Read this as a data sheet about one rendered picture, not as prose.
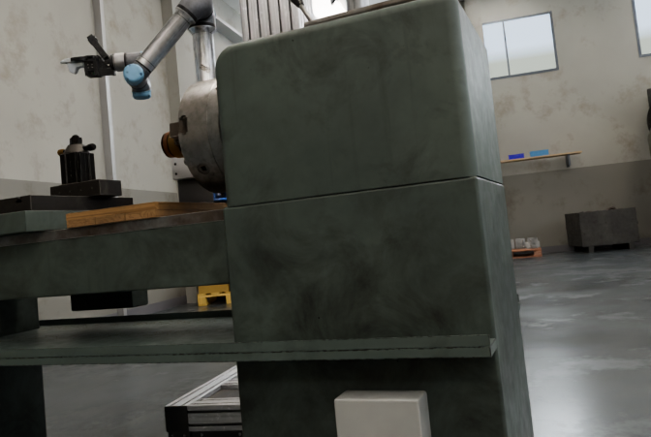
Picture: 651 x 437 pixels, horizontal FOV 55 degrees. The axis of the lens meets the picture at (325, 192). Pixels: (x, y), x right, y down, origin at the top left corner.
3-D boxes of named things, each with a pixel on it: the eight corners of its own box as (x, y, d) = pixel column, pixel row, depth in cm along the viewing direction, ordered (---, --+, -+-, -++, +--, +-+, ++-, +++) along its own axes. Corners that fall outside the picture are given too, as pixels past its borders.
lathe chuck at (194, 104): (273, 181, 187) (255, 77, 184) (219, 198, 158) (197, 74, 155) (247, 184, 191) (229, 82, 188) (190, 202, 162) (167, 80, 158)
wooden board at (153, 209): (229, 215, 192) (228, 202, 193) (155, 217, 159) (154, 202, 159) (150, 225, 204) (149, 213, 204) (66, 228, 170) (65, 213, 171)
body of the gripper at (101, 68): (82, 76, 248) (113, 74, 249) (80, 54, 248) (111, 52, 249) (87, 78, 256) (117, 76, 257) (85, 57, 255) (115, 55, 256)
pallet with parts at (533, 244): (541, 253, 1210) (539, 236, 1212) (544, 256, 1130) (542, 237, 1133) (479, 259, 1240) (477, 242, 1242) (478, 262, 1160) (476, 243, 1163)
